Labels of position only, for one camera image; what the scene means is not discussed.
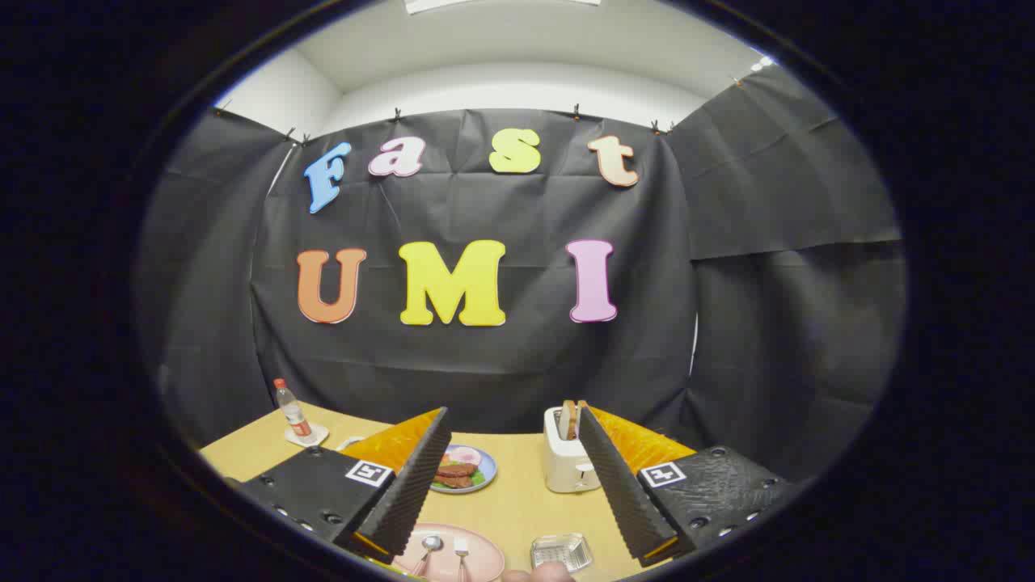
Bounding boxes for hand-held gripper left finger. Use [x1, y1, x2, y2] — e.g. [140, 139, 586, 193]
[239, 407, 452, 565]

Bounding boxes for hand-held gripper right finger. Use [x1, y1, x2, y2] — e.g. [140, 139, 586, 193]
[577, 402, 797, 568]

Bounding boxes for spoon with red checked handle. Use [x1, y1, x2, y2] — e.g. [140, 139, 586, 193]
[412, 534, 444, 576]

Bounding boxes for white toaster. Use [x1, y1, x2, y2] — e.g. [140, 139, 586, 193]
[543, 404, 603, 494]

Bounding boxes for blue food plate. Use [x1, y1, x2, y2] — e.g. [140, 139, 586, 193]
[429, 444, 497, 495]

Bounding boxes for pink plate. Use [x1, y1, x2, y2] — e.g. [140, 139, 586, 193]
[394, 523, 506, 582]

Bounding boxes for clear bottle with red label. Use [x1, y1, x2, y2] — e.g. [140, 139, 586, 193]
[273, 378, 313, 439]

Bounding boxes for row of black cloth clips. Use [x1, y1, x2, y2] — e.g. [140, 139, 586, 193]
[214, 77, 745, 146]

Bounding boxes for long ceiling light panel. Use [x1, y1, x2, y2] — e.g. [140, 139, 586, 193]
[404, 0, 603, 15]

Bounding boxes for metal wire basket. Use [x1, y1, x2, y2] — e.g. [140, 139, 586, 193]
[530, 533, 594, 573]

